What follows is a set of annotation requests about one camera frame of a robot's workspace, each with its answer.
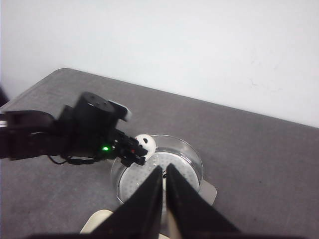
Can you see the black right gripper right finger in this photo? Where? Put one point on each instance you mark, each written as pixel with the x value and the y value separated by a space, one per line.
pixel 189 215

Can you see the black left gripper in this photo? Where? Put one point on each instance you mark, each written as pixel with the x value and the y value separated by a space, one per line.
pixel 89 128

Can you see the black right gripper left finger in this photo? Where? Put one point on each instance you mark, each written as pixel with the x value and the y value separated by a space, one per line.
pixel 149 194

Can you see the panda bun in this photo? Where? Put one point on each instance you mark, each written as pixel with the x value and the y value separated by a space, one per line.
pixel 148 143

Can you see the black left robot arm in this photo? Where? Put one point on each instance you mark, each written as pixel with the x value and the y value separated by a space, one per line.
pixel 29 134

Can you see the white steamer cloth liner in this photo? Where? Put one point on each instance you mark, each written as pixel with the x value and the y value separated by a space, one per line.
pixel 134 176

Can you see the cream rectangular plastic tray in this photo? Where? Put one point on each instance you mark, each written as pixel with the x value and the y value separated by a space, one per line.
pixel 97 219

